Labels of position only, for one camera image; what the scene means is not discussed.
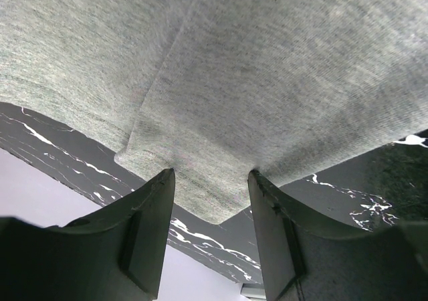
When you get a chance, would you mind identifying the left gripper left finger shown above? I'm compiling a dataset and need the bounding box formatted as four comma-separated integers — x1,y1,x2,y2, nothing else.
1,169,175,300

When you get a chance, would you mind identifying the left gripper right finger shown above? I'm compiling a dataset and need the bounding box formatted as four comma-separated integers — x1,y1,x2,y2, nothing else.
247,170,427,300

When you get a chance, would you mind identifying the grey t shirt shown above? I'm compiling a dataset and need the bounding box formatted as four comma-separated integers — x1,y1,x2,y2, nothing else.
1,0,427,224

